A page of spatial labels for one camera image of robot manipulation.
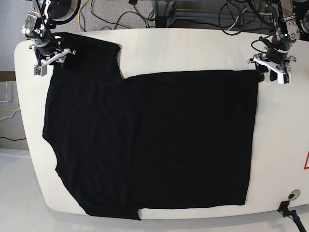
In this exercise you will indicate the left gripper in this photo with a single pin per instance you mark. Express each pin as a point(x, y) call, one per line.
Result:
point(277, 56)

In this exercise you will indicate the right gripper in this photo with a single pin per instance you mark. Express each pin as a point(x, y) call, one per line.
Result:
point(45, 51)

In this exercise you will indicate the black T-shirt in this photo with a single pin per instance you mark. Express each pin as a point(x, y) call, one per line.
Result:
point(169, 140)

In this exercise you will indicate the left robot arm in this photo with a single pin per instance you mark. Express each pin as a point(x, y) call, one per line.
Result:
point(284, 33)

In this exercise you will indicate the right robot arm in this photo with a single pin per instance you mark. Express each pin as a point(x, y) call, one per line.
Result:
point(44, 16)

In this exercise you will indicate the red warning sticker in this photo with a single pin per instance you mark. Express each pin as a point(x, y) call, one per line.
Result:
point(306, 166)

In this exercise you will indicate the central aluminium column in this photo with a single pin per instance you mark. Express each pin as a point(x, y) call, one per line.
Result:
point(164, 11)

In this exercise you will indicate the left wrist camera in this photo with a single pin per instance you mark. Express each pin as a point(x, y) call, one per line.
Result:
point(284, 78)

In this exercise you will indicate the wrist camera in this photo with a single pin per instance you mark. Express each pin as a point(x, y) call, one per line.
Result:
point(284, 78)
point(40, 70)

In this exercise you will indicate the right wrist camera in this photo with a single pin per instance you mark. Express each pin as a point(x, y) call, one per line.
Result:
point(40, 70)

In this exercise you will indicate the table cable grommet right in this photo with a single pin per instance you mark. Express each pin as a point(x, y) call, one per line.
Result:
point(294, 195)

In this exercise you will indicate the black clamp with cable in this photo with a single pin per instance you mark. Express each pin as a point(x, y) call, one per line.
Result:
point(292, 214)

